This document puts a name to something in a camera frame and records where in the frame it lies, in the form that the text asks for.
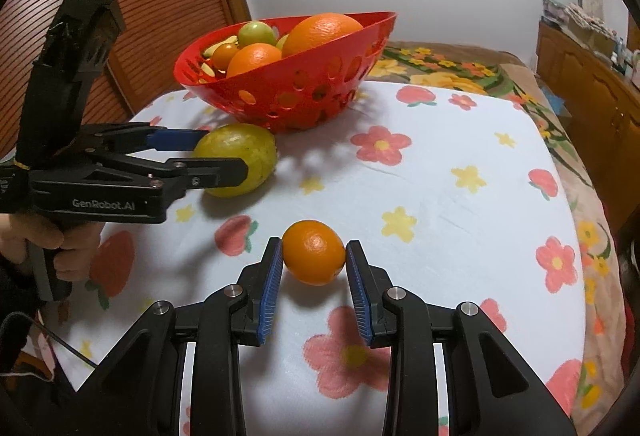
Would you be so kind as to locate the red perforated plastic basket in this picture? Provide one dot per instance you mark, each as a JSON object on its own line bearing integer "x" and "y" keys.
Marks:
{"x": 296, "y": 93}

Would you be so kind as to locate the large orange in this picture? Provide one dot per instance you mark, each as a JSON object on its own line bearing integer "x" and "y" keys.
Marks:
{"x": 252, "y": 57}
{"x": 318, "y": 30}

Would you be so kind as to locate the large green pear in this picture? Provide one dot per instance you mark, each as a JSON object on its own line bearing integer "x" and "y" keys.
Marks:
{"x": 255, "y": 145}

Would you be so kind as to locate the yellow fruit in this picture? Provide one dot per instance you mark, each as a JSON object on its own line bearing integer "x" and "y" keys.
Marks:
{"x": 281, "y": 41}

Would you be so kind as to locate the small tangerine hidden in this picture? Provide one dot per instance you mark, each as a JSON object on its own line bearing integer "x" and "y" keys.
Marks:
{"x": 221, "y": 59}

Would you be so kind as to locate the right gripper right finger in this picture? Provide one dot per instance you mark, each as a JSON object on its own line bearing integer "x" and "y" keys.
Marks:
{"x": 491, "y": 389}

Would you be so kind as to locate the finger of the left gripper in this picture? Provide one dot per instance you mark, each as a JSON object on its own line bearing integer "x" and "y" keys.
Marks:
{"x": 179, "y": 174}
{"x": 137, "y": 137}

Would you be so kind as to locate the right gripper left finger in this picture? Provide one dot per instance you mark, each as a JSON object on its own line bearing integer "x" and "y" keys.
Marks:
{"x": 136, "y": 389}

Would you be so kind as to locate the light green apple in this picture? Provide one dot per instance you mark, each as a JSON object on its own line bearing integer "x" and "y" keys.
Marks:
{"x": 254, "y": 32}

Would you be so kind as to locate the person's left hand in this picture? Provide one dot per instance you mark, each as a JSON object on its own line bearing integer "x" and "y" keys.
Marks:
{"x": 75, "y": 248}

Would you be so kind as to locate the white fruit-print tablecloth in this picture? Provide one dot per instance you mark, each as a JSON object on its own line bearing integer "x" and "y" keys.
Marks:
{"x": 456, "y": 197}

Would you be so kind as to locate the wooden sideboard cabinet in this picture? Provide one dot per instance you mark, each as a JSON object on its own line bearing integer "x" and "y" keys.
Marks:
{"x": 604, "y": 119}

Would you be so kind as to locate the cardboard box with cloth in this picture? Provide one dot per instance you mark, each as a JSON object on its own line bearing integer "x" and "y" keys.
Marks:
{"x": 591, "y": 32}

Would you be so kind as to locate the large orange front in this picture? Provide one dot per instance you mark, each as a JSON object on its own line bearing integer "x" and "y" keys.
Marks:
{"x": 318, "y": 30}

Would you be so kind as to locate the small tangerine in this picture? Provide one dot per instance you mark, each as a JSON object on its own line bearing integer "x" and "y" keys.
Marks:
{"x": 313, "y": 252}

